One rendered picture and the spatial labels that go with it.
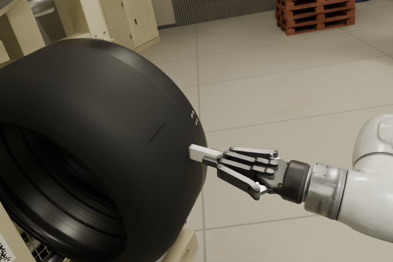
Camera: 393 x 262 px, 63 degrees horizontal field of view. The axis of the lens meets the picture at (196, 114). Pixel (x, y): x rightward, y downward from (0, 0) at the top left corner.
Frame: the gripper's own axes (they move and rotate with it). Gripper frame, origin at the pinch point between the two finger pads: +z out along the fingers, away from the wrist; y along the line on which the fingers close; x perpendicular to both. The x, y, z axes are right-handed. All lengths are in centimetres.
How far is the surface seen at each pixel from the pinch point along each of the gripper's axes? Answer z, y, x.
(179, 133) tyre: 6.5, -0.9, -3.1
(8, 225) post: 24.3, 28.7, 2.4
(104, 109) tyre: 14.9, 10.2, -13.1
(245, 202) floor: 25, -106, 128
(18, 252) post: 23.5, 29.6, 8.2
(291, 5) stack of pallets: 90, -499, 87
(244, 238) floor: 15, -78, 127
